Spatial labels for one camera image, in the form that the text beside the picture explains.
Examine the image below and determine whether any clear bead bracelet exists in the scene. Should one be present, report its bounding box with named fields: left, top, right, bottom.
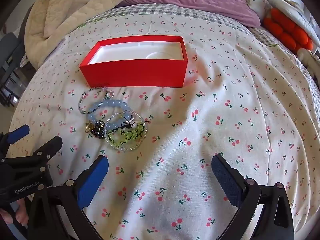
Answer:
left=104, top=112, right=148, bottom=153

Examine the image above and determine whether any person's left hand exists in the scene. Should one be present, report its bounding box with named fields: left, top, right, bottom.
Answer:
left=0, top=197, right=33, bottom=228

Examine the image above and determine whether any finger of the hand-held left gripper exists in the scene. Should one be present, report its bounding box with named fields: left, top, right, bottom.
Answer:
left=0, top=124, right=30, bottom=157
left=0, top=136, right=63, bottom=178

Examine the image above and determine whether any red cardboard box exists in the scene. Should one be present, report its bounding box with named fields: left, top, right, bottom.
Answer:
left=79, top=35, right=188, bottom=88

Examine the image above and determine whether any multicolour seed bead bracelet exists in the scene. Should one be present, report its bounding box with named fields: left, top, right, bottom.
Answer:
left=78, top=86, right=115, bottom=115

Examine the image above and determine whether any cherry print bed sheet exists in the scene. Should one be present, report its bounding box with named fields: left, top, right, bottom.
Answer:
left=7, top=4, right=320, bottom=240

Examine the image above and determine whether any pale blue bead bracelet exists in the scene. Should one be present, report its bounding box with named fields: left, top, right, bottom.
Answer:
left=86, top=99, right=135, bottom=125

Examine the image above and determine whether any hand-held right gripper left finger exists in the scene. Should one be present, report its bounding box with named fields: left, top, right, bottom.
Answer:
left=26, top=155, right=109, bottom=240

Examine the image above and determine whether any black hair claw clip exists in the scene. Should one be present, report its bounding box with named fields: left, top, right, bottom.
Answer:
left=90, top=120, right=106, bottom=138

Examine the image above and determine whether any white plush toy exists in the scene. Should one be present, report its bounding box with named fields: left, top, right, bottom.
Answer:
left=297, top=47, right=320, bottom=77

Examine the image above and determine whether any dark folding chair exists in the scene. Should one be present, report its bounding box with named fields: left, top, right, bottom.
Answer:
left=0, top=32, right=28, bottom=105

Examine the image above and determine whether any orange knotted cushion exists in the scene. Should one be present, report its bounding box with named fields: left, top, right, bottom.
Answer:
left=264, top=7, right=314, bottom=53

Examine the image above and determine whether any green bead black cord bracelet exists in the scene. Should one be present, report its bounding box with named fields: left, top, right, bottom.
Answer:
left=110, top=116, right=147, bottom=149

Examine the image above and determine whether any cream quilted blanket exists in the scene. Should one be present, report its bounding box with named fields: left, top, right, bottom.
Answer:
left=24, top=0, right=150, bottom=68

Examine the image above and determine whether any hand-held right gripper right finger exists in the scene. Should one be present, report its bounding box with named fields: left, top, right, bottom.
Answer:
left=211, top=154, right=295, bottom=240

